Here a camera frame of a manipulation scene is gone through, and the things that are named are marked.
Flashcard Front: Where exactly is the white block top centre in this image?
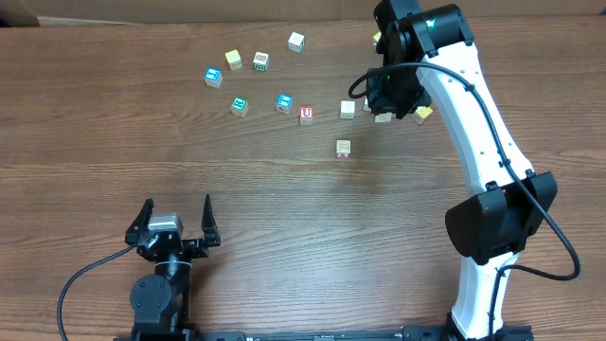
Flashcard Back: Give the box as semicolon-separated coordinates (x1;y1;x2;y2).
288;32;305;53

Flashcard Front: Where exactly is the white patterned block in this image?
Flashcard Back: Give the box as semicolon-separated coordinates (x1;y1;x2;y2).
363;98;371;112

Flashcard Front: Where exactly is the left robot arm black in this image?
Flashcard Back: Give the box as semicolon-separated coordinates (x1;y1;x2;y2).
125;196;221;340

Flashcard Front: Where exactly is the white block green side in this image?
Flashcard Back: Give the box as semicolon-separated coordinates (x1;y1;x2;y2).
253;51;269;72

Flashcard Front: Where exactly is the blue block centre left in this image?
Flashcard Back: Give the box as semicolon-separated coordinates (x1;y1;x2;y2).
276;93;294;114

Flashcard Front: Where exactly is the red U block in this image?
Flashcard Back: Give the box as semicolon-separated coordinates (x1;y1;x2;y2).
299;106;314;125

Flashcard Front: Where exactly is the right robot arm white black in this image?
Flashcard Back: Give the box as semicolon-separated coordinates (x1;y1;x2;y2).
362;1;557;340

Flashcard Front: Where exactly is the yellow 8 block top right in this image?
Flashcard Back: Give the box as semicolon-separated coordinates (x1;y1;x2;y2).
373;31;382;51

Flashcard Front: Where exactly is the yellow block top left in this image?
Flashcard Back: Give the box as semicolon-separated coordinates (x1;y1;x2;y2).
225;49;242;70

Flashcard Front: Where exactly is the blue L block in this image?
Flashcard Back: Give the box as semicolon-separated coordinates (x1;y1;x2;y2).
336;139;351;158

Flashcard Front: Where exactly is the blue block far left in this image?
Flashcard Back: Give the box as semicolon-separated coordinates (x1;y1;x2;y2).
204;67;223;88

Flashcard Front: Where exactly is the green R block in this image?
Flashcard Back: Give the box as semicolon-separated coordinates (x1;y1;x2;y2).
230;97;249;117

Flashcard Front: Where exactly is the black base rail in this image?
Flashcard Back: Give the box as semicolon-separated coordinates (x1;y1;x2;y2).
116;327;463;341

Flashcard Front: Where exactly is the white block red C side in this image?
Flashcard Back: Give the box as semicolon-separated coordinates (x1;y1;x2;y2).
374;113;393;123

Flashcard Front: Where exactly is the plain white block centre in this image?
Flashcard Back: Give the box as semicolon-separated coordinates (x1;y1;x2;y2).
340;100;356;119

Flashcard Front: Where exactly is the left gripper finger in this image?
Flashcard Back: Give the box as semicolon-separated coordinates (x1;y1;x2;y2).
125;198;154;245
201;194;221;247

